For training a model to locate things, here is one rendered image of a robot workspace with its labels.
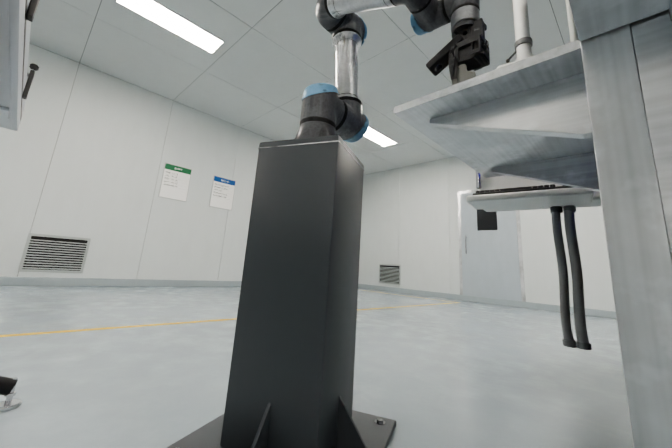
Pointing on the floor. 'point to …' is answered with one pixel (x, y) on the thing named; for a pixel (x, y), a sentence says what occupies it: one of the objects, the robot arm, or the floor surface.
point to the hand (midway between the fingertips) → (457, 96)
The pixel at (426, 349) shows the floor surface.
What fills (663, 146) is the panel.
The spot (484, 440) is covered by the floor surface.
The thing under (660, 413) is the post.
